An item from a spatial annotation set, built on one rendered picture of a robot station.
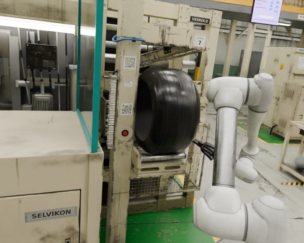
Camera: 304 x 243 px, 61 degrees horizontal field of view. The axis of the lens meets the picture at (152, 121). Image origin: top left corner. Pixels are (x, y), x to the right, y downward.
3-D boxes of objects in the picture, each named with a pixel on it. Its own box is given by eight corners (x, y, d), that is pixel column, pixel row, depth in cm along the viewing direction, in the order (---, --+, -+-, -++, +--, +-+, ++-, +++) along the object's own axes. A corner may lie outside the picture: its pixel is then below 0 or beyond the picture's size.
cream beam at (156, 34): (131, 42, 178) (133, 20, 174) (123, 42, 201) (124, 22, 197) (206, 50, 200) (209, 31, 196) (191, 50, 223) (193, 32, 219)
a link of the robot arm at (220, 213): (246, 245, 102) (191, 236, 105) (239, 239, 117) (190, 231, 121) (252, 71, 123) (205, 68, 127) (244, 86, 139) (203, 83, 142)
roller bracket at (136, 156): (136, 169, 164) (137, 155, 162) (121, 146, 200) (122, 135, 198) (141, 168, 166) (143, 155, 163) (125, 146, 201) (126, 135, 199)
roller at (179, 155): (138, 163, 168) (139, 156, 167) (136, 160, 172) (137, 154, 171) (186, 159, 181) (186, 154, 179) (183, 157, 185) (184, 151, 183)
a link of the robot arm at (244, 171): (227, 175, 162) (233, 162, 171) (249, 189, 158) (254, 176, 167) (234, 165, 155) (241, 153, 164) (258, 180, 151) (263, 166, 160)
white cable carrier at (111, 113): (107, 148, 167) (111, 74, 155) (105, 145, 171) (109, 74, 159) (114, 148, 169) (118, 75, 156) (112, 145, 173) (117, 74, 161)
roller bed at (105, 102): (103, 136, 204) (105, 100, 196) (100, 131, 217) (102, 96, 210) (127, 136, 211) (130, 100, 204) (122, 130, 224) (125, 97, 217)
